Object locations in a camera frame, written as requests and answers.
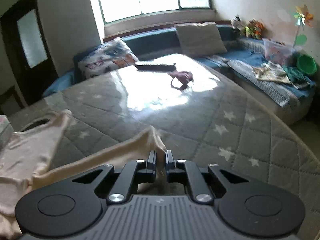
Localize cream baby garment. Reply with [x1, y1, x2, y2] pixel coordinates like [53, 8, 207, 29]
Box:
[0, 109, 167, 240]

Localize green basket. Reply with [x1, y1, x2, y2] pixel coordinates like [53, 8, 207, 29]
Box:
[296, 54, 317, 75]

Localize teal cloth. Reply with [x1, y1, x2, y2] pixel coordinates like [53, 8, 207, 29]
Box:
[282, 65, 312, 89]

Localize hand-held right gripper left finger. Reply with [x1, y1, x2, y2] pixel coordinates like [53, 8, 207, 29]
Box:
[71, 150, 157, 204]

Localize pink hair clip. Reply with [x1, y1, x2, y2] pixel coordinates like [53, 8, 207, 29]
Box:
[168, 71, 194, 90]

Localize teal sofa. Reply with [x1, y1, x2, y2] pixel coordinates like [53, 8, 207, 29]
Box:
[42, 24, 316, 127]

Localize dark door with frosted glass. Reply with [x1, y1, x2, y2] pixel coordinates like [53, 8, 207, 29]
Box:
[0, 0, 59, 105]

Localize colourful pinwheel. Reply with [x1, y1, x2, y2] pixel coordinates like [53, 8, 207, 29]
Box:
[292, 4, 314, 48]

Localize printed cloth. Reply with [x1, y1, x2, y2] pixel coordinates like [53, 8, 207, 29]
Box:
[252, 62, 292, 84]

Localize clear plastic toy box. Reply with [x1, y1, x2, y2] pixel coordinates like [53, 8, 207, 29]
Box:
[262, 38, 295, 65]

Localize grey quilted star table cover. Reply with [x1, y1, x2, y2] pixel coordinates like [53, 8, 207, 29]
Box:
[7, 54, 320, 230]

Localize butterfly print pillow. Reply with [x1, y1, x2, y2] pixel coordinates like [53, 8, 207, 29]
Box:
[77, 37, 139, 80]

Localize plain grey pillow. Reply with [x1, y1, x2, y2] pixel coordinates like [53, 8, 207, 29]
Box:
[174, 22, 227, 57]

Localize black remote control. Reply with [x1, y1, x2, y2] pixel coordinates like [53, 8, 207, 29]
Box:
[133, 62, 177, 72]

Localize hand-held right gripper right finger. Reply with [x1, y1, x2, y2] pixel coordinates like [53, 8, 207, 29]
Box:
[164, 150, 250, 203]

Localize orange plush toy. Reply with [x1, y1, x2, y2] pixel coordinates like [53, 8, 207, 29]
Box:
[254, 21, 265, 39]

